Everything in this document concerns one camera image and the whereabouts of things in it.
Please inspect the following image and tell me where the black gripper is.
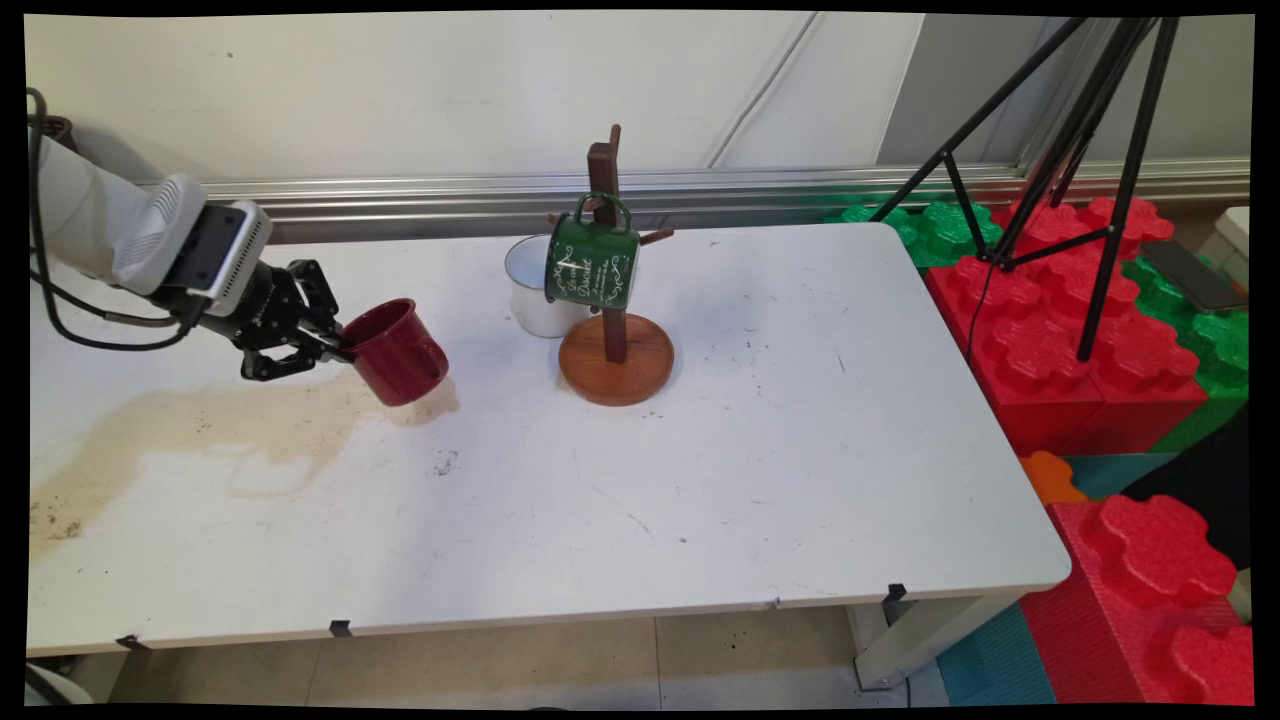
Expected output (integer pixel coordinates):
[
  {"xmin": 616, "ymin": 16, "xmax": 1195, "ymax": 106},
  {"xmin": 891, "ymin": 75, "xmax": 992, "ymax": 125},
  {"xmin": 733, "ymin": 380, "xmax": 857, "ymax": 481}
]
[{"xmin": 203, "ymin": 259, "xmax": 357, "ymax": 383}]

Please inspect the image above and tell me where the red enamel mug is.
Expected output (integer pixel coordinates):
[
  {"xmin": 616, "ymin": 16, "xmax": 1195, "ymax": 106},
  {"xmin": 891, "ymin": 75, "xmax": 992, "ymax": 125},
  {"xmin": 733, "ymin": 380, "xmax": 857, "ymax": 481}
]
[{"xmin": 339, "ymin": 297, "xmax": 451, "ymax": 408}]

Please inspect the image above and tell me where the green enamel mug white lettering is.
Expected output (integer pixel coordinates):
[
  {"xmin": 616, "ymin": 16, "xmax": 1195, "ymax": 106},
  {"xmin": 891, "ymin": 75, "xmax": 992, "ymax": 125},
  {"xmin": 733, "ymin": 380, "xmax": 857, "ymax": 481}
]
[{"xmin": 544, "ymin": 191, "xmax": 642, "ymax": 311}]

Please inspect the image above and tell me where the brown wooden mug tree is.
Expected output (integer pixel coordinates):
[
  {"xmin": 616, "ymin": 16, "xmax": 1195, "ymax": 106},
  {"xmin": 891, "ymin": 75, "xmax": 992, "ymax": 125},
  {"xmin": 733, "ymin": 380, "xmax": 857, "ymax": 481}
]
[{"xmin": 548, "ymin": 124, "xmax": 677, "ymax": 408}]

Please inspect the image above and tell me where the green foam block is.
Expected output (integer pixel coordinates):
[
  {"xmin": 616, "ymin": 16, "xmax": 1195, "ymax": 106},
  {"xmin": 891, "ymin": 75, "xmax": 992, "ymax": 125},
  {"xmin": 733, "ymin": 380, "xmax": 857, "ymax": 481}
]
[
  {"xmin": 824, "ymin": 200, "xmax": 1005, "ymax": 272},
  {"xmin": 1120, "ymin": 254, "xmax": 1252, "ymax": 454}
]

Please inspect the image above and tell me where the white table leg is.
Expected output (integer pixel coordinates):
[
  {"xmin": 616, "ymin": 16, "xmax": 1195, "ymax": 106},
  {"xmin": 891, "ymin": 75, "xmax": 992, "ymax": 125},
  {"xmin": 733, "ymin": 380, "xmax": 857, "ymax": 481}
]
[{"xmin": 848, "ymin": 590, "xmax": 1017, "ymax": 692}]

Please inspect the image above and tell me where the large red foam block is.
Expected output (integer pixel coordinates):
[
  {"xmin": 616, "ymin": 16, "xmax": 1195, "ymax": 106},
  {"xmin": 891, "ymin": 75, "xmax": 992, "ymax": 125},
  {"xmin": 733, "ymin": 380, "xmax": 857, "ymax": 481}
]
[
  {"xmin": 1020, "ymin": 493, "xmax": 1256, "ymax": 706},
  {"xmin": 925, "ymin": 194, "xmax": 1211, "ymax": 458}
]

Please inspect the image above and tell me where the orange foam block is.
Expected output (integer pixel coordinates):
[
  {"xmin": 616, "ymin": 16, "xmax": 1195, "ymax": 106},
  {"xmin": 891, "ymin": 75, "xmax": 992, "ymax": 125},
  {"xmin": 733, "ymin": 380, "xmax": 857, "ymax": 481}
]
[{"xmin": 1019, "ymin": 450, "xmax": 1089, "ymax": 506}]

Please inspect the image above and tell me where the teal foam floor mat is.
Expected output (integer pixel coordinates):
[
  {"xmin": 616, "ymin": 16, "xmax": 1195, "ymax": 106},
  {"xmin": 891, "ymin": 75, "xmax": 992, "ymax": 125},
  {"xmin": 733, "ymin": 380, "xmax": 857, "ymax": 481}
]
[{"xmin": 935, "ymin": 600, "xmax": 1058, "ymax": 706}]

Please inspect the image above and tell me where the teal foam block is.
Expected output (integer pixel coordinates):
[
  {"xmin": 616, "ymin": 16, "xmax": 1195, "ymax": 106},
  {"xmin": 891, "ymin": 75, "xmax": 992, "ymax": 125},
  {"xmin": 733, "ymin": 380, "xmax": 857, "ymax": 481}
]
[{"xmin": 1062, "ymin": 452, "xmax": 1179, "ymax": 501}]

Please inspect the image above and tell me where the black tripod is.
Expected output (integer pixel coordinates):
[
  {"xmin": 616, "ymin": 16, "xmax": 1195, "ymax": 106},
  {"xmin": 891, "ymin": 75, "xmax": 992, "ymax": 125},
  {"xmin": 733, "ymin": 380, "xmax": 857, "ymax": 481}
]
[{"xmin": 868, "ymin": 15, "xmax": 1182, "ymax": 363}]

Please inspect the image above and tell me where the black smartphone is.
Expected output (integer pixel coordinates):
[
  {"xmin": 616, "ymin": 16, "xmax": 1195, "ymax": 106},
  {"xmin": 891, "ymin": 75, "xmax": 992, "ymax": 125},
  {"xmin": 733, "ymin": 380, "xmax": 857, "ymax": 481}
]
[{"xmin": 1139, "ymin": 239, "xmax": 1248, "ymax": 314}]

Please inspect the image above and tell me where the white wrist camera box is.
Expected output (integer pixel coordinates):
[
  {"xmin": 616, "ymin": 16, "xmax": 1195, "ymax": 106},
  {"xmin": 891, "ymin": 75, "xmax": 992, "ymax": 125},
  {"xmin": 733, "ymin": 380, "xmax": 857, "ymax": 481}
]
[{"xmin": 163, "ymin": 199, "xmax": 274, "ymax": 318}]

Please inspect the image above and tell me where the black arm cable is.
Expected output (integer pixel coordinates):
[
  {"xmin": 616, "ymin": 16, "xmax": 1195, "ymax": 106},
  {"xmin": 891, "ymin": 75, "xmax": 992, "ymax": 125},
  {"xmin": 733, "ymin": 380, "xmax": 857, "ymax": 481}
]
[{"xmin": 28, "ymin": 87, "xmax": 203, "ymax": 352}]

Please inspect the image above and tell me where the aluminium wall rail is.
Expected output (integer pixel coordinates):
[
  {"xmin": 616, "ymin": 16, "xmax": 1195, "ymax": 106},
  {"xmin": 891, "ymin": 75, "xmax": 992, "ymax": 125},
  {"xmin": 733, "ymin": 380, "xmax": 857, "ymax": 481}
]
[{"xmin": 200, "ymin": 155, "xmax": 1251, "ymax": 245}]

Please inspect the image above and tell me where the white wall cable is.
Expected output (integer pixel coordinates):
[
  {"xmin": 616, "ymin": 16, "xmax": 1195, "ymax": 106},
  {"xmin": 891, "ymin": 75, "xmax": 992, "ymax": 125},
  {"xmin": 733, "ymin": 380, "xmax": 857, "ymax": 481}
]
[{"xmin": 704, "ymin": 12, "xmax": 833, "ymax": 170}]

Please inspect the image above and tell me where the thin black tripod cable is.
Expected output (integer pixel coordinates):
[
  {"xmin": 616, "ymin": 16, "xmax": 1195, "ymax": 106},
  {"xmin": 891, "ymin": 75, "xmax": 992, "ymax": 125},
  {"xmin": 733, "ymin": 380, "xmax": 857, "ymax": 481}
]
[{"xmin": 964, "ymin": 258, "xmax": 1002, "ymax": 367}]

